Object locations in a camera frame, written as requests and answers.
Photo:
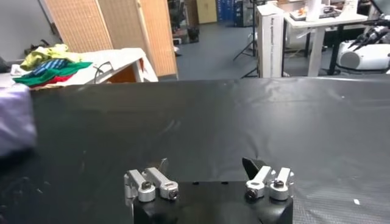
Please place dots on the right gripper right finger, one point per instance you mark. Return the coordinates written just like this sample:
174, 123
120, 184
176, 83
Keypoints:
259, 182

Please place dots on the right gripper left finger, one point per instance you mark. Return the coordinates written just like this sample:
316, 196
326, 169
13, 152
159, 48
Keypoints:
144, 188

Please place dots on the light purple T-shirt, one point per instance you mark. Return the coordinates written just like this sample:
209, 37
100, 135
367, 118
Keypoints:
15, 118

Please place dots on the white table cloth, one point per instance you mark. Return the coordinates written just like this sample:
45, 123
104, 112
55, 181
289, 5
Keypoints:
122, 59

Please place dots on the red garment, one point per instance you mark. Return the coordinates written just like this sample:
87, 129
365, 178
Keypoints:
58, 79

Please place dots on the tall white cardboard box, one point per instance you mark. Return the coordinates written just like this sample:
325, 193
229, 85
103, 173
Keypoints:
271, 42

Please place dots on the beige garment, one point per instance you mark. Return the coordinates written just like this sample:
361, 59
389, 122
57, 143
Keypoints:
45, 86

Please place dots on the green garment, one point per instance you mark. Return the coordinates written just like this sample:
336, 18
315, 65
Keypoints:
61, 73

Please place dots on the white standing desk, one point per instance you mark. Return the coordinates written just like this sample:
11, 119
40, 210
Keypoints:
315, 45

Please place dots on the black tripod stand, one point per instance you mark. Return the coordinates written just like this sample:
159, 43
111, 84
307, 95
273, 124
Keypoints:
253, 30

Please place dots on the blue striped garment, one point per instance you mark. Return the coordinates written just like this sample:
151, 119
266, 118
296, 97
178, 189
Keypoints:
50, 65

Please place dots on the black trash bin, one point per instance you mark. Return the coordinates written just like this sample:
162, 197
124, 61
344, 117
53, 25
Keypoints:
193, 34

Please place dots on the woven folding screen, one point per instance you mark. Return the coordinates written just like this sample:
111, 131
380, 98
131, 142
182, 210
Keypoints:
122, 24

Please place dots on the yellow-green garment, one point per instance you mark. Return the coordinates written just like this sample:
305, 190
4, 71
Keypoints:
42, 54

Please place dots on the white crumpled garment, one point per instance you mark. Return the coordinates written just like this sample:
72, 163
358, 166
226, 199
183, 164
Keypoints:
19, 70

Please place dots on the small orange object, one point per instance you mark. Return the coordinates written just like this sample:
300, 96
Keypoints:
301, 11

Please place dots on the yellow cabinet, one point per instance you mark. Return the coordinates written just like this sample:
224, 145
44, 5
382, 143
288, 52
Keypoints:
207, 11

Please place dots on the white tumbler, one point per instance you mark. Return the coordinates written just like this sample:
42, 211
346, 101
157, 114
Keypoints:
314, 10

